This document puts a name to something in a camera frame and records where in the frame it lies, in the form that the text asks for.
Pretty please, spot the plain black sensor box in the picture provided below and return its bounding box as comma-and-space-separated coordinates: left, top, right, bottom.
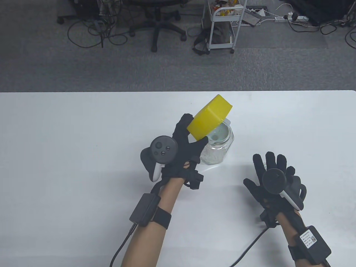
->
129, 193, 161, 226

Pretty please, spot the large black equipment bag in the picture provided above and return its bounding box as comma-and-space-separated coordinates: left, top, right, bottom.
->
289, 0, 356, 26

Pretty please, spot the person's left hand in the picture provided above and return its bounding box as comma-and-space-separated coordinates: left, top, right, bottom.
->
140, 113, 209, 182

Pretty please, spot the black wrist strap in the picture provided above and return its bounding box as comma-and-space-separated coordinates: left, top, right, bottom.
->
288, 243, 311, 263
151, 206, 172, 229

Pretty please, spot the clear glass jar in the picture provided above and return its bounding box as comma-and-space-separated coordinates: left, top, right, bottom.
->
199, 119, 235, 166

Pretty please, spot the white rice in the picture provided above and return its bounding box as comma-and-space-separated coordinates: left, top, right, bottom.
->
201, 146, 227, 165

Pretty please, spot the black cable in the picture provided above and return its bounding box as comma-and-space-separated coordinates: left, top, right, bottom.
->
232, 226, 271, 267
110, 222, 138, 267

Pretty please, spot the person's right forearm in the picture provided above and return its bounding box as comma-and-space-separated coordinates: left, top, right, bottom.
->
275, 210, 305, 247

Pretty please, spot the black sensor box white label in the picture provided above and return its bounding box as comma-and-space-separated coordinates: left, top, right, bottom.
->
299, 225, 332, 265

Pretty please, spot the person's left forearm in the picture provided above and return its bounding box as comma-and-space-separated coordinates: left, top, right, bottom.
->
121, 177, 186, 267

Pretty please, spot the white utility cart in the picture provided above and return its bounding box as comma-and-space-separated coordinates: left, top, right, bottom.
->
202, 0, 248, 54

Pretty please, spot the tangle of black floor cables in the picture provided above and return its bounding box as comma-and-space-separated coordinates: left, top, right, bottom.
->
67, 15, 129, 48

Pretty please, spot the black office chair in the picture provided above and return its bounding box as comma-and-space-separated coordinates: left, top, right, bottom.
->
122, 0, 187, 52

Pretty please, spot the black equipment stand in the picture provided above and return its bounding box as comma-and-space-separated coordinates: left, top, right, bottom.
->
57, 0, 123, 24

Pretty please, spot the grey-blue plastic funnel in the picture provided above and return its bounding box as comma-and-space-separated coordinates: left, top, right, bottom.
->
208, 118, 233, 145

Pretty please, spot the black and white controller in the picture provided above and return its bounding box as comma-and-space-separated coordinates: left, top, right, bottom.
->
262, 167, 307, 211
149, 135, 179, 183

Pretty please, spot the yellow plastic container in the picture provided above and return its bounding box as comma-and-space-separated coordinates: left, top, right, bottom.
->
187, 94, 234, 141

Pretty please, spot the person's right hand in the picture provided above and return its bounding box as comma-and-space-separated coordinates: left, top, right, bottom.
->
243, 151, 302, 215

